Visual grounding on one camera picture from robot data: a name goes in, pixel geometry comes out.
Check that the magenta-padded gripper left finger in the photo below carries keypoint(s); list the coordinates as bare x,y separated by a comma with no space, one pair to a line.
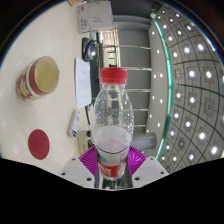
86,160

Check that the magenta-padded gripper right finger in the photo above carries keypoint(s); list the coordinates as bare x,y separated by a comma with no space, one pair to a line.
137,160

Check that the clear red-capped drink bottle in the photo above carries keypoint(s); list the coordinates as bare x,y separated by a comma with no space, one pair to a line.
112,133

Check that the flat round red coaster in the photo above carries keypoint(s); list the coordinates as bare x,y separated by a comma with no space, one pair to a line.
38,144

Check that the white paper sheet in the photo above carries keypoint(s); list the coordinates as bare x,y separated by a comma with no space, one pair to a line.
82,83

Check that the red and cream mug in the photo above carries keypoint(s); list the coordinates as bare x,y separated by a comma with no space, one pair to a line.
41,78

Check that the ceiling lights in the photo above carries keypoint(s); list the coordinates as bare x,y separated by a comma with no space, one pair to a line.
192,73

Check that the black bag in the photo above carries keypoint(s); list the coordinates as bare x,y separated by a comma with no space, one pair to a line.
89,49

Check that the white cardboard box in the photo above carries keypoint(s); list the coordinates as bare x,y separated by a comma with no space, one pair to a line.
95,16

